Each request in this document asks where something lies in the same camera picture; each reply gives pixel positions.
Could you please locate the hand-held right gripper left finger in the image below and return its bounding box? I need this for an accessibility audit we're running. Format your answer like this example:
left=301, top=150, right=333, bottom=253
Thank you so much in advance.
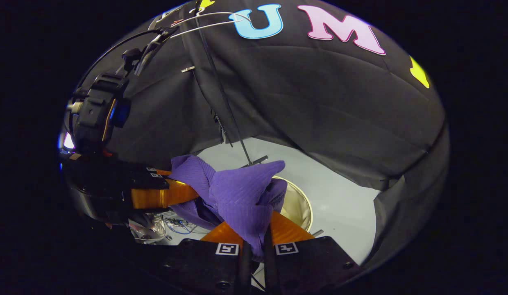
left=152, top=221, right=254, bottom=295

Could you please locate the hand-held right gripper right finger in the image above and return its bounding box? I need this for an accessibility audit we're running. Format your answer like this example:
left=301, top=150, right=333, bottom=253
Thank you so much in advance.
left=263, top=211, right=362, bottom=295

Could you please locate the beige laundry hamper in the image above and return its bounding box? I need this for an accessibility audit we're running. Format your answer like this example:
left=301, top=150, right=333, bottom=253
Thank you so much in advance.
left=272, top=175, right=314, bottom=234

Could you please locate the purple ribbed jacket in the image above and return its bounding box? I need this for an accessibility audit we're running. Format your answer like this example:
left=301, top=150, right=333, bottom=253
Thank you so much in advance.
left=168, top=155, right=288, bottom=261

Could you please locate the black clothes rack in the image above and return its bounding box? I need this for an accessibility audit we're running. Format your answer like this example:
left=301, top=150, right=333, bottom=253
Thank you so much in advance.
left=194, top=12, right=325, bottom=238

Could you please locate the bundle of floor cables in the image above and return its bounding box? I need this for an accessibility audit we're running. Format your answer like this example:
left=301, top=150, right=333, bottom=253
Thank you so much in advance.
left=162, top=216, right=206, bottom=236

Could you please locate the plain white wire hanger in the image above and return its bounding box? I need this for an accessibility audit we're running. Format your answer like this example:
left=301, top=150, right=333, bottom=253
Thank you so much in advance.
left=147, top=10, right=253, bottom=40

